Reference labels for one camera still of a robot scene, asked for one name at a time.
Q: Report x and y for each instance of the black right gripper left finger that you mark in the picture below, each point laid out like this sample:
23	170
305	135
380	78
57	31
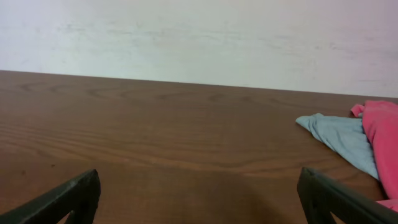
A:
76	200

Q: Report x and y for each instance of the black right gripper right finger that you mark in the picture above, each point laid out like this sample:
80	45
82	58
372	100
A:
323	199

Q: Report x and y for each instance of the light blue-grey garment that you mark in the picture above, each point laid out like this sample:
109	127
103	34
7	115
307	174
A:
344	136

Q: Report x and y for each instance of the orange-red t-shirt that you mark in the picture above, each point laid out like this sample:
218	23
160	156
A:
379	120

